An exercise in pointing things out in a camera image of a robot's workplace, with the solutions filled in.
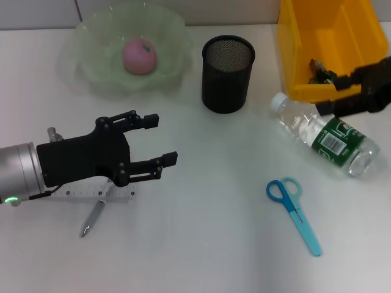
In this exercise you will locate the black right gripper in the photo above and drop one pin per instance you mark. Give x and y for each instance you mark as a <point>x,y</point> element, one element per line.
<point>380,85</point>

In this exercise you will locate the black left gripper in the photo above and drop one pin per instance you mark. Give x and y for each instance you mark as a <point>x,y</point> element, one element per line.
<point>79,155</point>

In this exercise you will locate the green plastic wrapper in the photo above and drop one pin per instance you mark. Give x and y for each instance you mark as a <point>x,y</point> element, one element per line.
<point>320,74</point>

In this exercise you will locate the clear green-label water bottle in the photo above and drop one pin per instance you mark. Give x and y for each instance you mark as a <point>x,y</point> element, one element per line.
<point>323,134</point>

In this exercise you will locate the white and silver left arm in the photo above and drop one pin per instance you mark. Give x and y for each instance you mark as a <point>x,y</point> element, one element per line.
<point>18,174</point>

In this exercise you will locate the black mesh pen holder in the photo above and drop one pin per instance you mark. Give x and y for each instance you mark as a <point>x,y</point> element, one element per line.
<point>226,85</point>

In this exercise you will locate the green translucent fruit bowl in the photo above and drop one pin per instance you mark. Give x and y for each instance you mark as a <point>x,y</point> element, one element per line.
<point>104,61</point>

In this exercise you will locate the clear plastic ruler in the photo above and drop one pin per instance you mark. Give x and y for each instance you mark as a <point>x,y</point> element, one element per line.
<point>79,193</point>

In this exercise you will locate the silver ballpoint pen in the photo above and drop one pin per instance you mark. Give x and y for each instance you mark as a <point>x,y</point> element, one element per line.
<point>91,219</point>

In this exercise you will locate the blue scissors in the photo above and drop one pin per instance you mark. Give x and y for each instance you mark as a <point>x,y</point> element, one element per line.
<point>293,207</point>

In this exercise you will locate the yellow plastic bin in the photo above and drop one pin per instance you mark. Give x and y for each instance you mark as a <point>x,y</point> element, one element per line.
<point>330,36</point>

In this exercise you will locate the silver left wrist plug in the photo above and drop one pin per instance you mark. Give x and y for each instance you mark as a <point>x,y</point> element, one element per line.
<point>53,134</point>

